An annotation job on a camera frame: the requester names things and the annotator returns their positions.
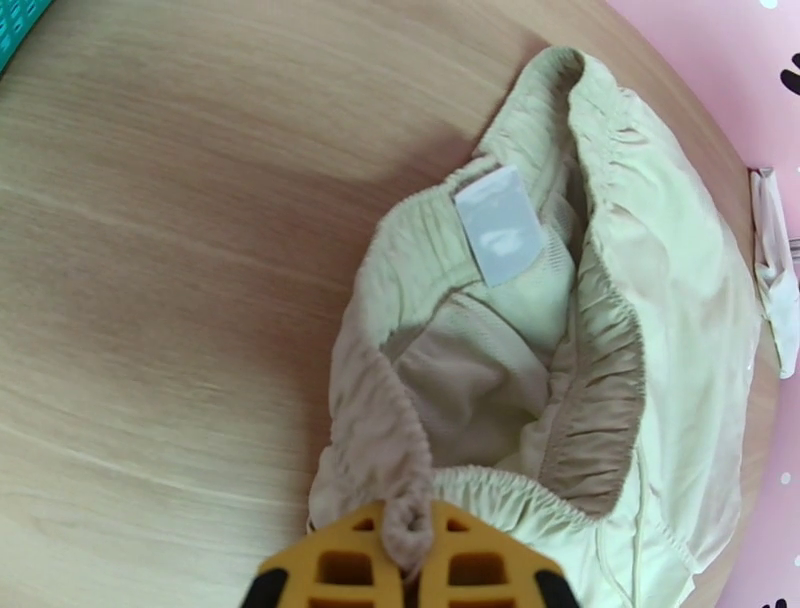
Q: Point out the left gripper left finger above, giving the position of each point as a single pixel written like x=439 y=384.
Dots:
x=337 y=562

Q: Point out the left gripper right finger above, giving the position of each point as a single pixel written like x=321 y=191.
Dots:
x=487 y=562

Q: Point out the beige elastic-waist shorts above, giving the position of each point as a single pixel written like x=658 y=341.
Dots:
x=675 y=250

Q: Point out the pale pink T-shirt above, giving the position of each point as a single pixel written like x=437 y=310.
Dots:
x=778 y=281

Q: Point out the teal plastic mesh basket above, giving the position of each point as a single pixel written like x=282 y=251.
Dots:
x=19 y=25

